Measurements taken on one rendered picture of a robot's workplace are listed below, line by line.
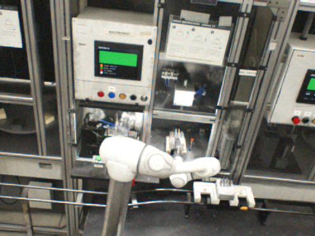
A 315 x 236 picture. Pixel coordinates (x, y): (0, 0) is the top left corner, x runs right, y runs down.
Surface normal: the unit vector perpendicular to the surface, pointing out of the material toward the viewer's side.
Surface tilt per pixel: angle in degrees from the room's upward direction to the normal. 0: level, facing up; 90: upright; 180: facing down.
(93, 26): 90
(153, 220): 0
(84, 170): 0
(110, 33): 90
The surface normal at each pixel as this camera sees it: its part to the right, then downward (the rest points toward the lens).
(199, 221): 0.10, -0.82
